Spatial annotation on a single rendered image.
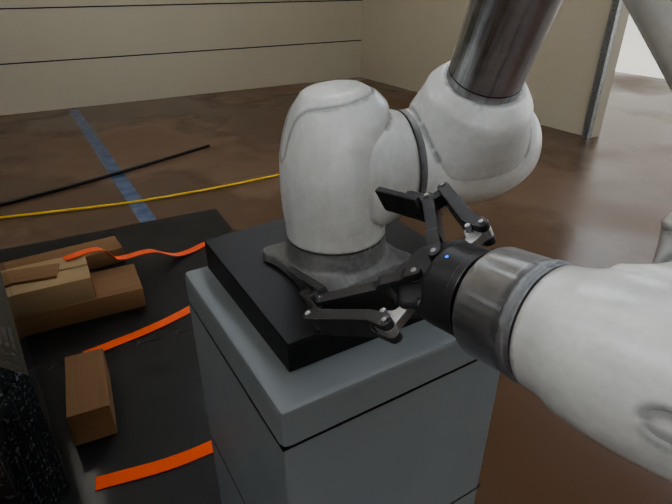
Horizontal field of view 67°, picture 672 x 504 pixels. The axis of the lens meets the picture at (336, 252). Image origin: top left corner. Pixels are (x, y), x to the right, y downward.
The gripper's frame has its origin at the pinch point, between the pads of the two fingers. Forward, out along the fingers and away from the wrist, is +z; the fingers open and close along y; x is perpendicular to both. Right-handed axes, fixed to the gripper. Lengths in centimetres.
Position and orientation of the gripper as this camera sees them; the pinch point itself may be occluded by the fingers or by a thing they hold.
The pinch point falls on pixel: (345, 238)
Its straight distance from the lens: 56.1
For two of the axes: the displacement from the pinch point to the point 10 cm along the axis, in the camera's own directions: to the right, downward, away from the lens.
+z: -5.3, -2.5, 8.1
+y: 7.1, -6.6, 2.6
